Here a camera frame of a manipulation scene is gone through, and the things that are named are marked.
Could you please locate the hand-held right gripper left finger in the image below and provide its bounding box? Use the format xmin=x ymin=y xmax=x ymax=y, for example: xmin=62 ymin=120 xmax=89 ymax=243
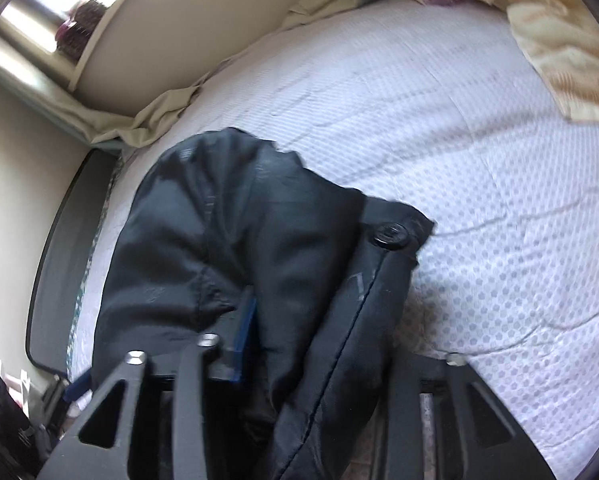
xmin=36 ymin=287 xmax=257 ymax=480

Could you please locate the metal pole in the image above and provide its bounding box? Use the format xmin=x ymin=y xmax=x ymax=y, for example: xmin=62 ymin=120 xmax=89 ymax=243
xmin=0 ymin=0 xmax=61 ymax=57

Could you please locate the white dotted bed cover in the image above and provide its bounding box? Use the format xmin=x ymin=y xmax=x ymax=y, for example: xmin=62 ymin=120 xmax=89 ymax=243
xmin=66 ymin=0 xmax=599 ymax=476

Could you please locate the pink hairbrush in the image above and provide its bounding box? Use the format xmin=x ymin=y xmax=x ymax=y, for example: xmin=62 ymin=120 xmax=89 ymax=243
xmin=54 ymin=0 xmax=113 ymax=59

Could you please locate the grey bed guard panel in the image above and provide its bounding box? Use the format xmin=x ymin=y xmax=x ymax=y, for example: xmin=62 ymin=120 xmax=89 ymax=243
xmin=25 ymin=149 xmax=125 ymax=377

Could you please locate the black jacket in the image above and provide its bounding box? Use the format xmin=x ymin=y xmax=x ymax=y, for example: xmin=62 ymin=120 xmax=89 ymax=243
xmin=92 ymin=127 xmax=436 ymax=480

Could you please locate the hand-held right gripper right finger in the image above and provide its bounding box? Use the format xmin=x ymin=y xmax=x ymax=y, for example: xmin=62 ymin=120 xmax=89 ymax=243
xmin=369 ymin=351 xmax=557 ymax=480

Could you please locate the pale yellow blanket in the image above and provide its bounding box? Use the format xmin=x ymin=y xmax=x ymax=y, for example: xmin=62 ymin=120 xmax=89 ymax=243
xmin=467 ymin=0 xmax=599 ymax=127

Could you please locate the green floral bed sheet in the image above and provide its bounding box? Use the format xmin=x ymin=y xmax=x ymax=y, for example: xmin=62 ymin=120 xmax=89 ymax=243
xmin=65 ymin=155 xmax=126 ymax=382

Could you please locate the dark object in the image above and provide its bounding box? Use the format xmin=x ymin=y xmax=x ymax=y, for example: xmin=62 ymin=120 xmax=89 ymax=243
xmin=0 ymin=352 xmax=47 ymax=480

